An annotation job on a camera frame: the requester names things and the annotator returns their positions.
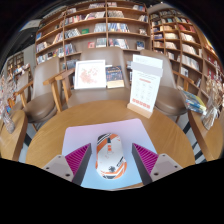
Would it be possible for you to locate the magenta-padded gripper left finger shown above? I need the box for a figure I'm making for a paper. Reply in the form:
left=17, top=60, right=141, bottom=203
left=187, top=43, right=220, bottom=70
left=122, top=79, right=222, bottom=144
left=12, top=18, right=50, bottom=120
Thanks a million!
left=41, top=143, right=92, bottom=186

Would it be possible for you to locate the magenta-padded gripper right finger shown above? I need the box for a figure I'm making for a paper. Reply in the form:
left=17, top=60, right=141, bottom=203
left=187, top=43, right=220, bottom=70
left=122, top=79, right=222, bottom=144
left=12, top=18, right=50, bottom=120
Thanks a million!
left=131, top=142, right=184, bottom=186

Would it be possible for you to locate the white orange patterned computer mouse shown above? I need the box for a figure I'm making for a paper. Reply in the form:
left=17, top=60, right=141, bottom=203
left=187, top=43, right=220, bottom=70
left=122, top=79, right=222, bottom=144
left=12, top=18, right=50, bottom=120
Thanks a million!
left=95, top=132, right=128, bottom=180

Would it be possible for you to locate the blue pink gradient mouse pad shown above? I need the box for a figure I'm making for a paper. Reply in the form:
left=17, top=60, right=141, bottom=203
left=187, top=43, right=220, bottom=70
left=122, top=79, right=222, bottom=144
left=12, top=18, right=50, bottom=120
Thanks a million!
left=61, top=118, right=158, bottom=191

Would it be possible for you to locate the brown armchair with wooden arms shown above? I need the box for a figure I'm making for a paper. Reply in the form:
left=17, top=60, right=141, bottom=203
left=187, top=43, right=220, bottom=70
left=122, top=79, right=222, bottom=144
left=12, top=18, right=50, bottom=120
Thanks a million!
left=43, top=46, right=141, bottom=109
left=13, top=56, right=73, bottom=125
left=139, top=49, right=196, bottom=118

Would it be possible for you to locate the white red sign, wooden base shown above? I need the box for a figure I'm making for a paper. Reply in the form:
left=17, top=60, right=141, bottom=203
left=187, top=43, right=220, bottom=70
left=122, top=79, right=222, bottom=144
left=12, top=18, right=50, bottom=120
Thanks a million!
left=126, top=54, right=164, bottom=119

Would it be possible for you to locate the stack of colourful books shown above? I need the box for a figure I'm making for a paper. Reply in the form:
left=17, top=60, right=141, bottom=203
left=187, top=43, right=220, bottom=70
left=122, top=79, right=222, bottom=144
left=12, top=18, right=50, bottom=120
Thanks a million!
left=178, top=86, right=208, bottom=115

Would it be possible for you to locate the white framed picture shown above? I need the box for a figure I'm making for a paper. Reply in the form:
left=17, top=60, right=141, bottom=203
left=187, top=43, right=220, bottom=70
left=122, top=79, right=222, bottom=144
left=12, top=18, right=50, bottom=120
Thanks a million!
left=73, top=59, right=107, bottom=90

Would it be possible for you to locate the dark standing book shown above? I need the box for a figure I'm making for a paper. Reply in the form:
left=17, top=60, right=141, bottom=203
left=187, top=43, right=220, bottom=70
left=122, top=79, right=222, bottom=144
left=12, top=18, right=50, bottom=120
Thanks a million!
left=105, top=65, right=126, bottom=89

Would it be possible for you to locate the small distant bookshelf unit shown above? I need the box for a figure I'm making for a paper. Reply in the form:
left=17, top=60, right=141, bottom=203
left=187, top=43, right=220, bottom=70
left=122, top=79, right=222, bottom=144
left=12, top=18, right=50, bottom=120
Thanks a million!
left=6, top=51, right=26, bottom=73

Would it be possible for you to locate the curved wooden bookshelf unit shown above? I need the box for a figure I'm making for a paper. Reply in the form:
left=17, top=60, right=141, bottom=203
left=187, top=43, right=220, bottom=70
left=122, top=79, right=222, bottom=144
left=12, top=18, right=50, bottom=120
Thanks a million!
left=148, top=8, right=224, bottom=101

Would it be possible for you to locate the wide wooden bookshelf unit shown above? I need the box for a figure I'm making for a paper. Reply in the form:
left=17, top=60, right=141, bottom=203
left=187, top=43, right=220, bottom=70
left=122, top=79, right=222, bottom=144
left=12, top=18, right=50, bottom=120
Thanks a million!
left=34, top=0, right=150, bottom=68

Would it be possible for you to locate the white ceiling air vent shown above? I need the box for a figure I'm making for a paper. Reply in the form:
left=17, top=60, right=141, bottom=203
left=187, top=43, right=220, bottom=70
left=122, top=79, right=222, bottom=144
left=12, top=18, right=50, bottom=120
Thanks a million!
left=23, top=19, right=43, bottom=29

